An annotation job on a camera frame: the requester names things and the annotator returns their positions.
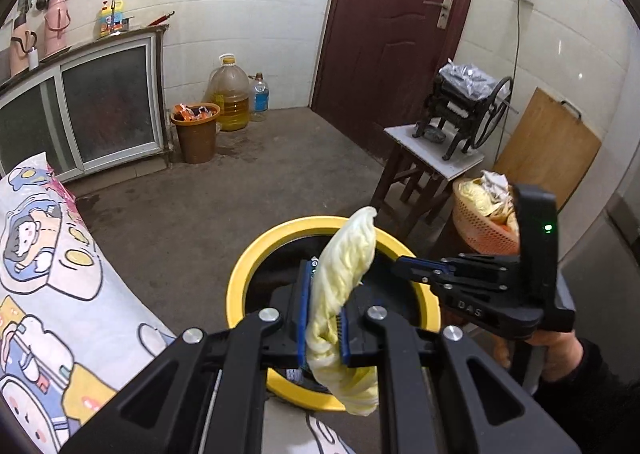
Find black sleeve right forearm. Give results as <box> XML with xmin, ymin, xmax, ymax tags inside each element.
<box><xmin>534</xmin><ymin>338</ymin><xmax>639</xmax><ymax>453</ymax></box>

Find yellow rim black trash bin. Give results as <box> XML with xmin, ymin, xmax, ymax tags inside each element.
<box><xmin>226</xmin><ymin>216</ymin><xmax>442</xmax><ymax>412</ymax></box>

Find kitchen counter cabinet glass doors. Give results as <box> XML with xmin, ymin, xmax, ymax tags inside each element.
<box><xmin>1</xmin><ymin>24</ymin><xmax>168</xmax><ymax>181</ymax></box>

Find person right hand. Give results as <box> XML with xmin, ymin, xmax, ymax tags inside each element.
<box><xmin>526</xmin><ymin>331</ymin><xmax>584</xmax><ymax>382</ymax></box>

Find orange basket with vegetables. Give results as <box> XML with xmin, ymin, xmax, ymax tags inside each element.
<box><xmin>452</xmin><ymin>170</ymin><xmax>520</xmax><ymax>255</ymax></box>

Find white top wooden stool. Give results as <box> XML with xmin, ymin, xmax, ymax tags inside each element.
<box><xmin>370</xmin><ymin>125</ymin><xmax>485</xmax><ymax>240</ymax></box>

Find cartoon print tablecloth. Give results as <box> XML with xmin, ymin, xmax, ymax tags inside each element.
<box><xmin>0</xmin><ymin>151</ymin><xmax>356</xmax><ymax>454</ymax></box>

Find wooden cutting board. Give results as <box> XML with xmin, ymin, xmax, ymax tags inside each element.
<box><xmin>494</xmin><ymin>88</ymin><xmax>601</xmax><ymax>208</ymax></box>

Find black hand crank noodle machine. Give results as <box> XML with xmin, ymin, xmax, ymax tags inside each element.
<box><xmin>412</xmin><ymin>60</ymin><xmax>514</xmax><ymax>161</ymax></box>

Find clear water bottle blue label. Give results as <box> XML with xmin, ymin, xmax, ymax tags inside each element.
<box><xmin>250</xmin><ymin>72</ymin><xmax>270</xmax><ymax>122</ymax></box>

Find large cooking oil jug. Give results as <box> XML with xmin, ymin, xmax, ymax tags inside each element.
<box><xmin>206</xmin><ymin>54</ymin><xmax>250</xmax><ymax>131</ymax></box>

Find brown waste bin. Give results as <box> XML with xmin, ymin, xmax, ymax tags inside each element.
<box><xmin>170</xmin><ymin>102</ymin><xmax>221</xmax><ymax>164</ymax></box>

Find dark red wooden door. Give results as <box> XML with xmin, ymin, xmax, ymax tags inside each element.
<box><xmin>311</xmin><ymin>0</ymin><xmax>471</xmax><ymax>159</ymax></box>

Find pink thermos left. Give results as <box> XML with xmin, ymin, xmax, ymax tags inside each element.
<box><xmin>10</xmin><ymin>14</ymin><xmax>38</xmax><ymax>77</ymax></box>

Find pink thermos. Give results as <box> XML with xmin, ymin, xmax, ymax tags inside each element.
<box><xmin>44</xmin><ymin>0</ymin><xmax>70</xmax><ymax>57</ymax></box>
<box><xmin>10</xmin><ymin>14</ymin><xmax>38</xmax><ymax>77</ymax></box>

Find pink thermos right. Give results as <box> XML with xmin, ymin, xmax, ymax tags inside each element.
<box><xmin>44</xmin><ymin>0</ymin><xmax>70</xmax><ymax>57</ymax></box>

